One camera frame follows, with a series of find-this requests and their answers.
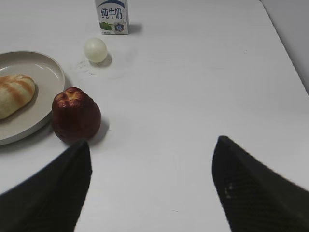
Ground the white blue milk carton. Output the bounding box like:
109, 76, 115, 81
95, 0, 129, 35

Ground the striped croissant bread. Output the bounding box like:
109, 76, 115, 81
0, 74, 36, 119

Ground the dark red apple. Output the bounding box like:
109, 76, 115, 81
52, 87, 101, 144

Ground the beige round plate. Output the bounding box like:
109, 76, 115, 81
0, 51, 65, 145

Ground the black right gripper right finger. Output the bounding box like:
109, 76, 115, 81
211, 136, 309, 232

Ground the white egg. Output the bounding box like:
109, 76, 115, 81
84, 38, 108, 63

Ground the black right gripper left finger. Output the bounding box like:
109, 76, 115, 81
0, 141, 92, 232

